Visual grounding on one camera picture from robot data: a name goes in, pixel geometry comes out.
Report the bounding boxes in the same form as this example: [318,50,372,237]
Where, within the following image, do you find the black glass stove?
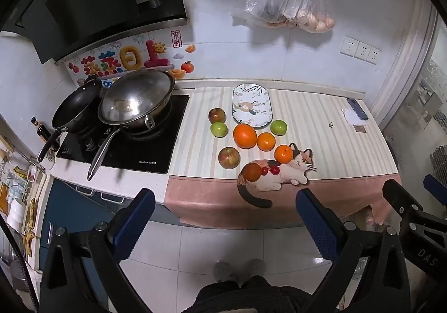
[56,93,191,175]

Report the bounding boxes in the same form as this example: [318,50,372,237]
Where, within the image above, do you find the large red apple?
[218,146,240,170]

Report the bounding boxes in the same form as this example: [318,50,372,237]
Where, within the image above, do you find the oval floral ceramic plate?
[232,83,274,128]

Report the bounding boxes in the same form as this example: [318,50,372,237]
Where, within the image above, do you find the steel wok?
[87,70,176,181]

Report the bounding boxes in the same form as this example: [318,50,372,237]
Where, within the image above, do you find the glass sliding door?
[381,13,447,177]

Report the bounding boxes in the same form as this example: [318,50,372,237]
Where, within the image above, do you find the colourful wall sticker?
[65,31,196,90]

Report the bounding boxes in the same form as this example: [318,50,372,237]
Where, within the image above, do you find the white paper sheet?
[341,107,364,125]

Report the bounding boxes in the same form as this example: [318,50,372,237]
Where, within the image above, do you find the small orange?
[274,144,294,164]
[257,132,276,152]

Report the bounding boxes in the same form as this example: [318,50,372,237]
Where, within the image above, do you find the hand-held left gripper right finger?
[296,189,411,313]

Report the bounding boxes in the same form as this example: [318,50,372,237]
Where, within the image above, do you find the grey slipper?
[244,259,267,281]
[213,260,233,282]

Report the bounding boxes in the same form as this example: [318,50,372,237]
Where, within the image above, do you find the dark sauce bottle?
[31,117,56,153]

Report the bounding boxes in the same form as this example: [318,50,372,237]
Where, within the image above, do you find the plastic bag of garlic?
[284,0,335,34]

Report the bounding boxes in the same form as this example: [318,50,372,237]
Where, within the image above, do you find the striped pink tablecloth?
[164,86,402,230]

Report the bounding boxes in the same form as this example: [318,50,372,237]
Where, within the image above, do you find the green apple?
[210,122,229,138]
[270,120,288,136]

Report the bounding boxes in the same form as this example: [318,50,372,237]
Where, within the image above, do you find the steel wok lid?
[98,68,175,125]

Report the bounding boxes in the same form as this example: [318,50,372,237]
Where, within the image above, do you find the blue smartphone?
[346,98,369,120]

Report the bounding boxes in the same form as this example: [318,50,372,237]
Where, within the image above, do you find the blue kitchen cabinet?
[38,177,182,303]

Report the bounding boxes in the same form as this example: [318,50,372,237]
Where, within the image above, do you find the cat-shaped mat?
[237,143,318,209]

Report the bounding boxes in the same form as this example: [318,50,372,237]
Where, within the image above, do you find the large orange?
[233,124,258,149]

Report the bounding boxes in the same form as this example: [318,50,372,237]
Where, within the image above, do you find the stack of white bowls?
[6,196,27,230]

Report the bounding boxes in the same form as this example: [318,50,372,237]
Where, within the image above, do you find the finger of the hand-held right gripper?
[382,179,425,227]
[423,174,447,195]

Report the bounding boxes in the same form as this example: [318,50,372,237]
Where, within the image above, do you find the person's dark trouser legs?
[190,274,311,313]

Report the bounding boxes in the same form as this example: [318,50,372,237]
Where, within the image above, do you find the small red apple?
[208,108,226,124]

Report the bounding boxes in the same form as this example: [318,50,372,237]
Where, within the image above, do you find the dark red round fruit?
[243,163,262,182]

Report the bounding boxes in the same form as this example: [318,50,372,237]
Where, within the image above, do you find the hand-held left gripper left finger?
[38,188,156,313]

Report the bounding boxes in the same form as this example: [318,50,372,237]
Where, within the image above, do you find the black frying pan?
[37,84,103,163]

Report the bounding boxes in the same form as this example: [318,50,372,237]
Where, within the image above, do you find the white wall outlet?
[367,46,382,65]
[354,41,372,61]
[340,36,360,57]

